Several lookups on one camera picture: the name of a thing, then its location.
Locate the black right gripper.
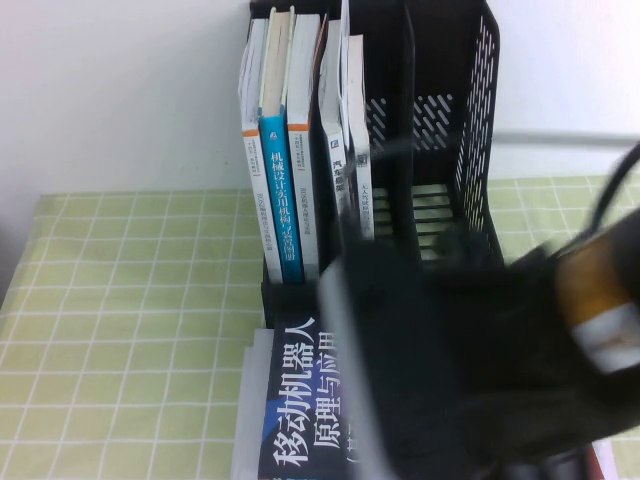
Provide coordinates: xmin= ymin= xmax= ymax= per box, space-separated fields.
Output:
xmin=339 ymin=238 xmax=640 ymax=480

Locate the dark navy robot book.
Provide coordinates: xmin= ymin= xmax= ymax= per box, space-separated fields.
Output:
xmin=257 ymin=259 xmax=392 ymax=480

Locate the grey white spine book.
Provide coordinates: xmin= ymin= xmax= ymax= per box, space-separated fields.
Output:
xmin=346 ymin=34 xmax=376 ymax=242

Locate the white book orange band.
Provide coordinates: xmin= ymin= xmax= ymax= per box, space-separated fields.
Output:
xmin=285 ymin=13 xmax=329 ymax=281
xmin=238 ymin=18 xmax=281 ymax=282

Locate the white spine car book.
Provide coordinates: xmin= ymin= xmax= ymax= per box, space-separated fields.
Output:
xmin=318 ymin=19 xmax=354 ymax=264

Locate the blue spine book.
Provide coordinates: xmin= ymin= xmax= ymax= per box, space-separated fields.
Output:
xmin=257 ymin=7 xmax=306 ymax=284

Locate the black plastic book holder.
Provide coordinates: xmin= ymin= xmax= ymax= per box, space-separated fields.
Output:
xmin=248 ymin=0 xmax=506 ymax=331

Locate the black red magazine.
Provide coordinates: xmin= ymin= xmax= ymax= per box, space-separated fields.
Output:
xmin=599 ymin=438 xmax=619 ymax=480

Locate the white booklet red text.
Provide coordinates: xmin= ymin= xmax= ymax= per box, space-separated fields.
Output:
xmin=229 ymin=327 xmax=275 ymax=480

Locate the green checkered tablecloth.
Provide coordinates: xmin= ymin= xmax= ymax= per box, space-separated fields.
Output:
xmin=0 ymin=172 xmax=640 ymax=480

